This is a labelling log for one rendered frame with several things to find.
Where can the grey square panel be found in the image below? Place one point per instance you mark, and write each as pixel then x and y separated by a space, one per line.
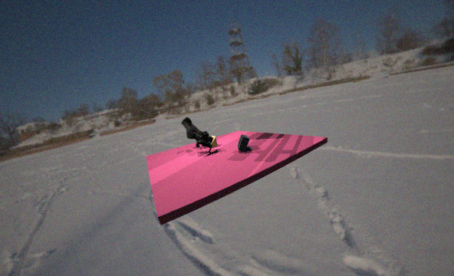
pixel 243 143

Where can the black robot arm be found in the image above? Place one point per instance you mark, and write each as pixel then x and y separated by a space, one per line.
pixel 192 131

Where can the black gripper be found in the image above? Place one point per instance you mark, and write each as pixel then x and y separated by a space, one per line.
pixel 204 141

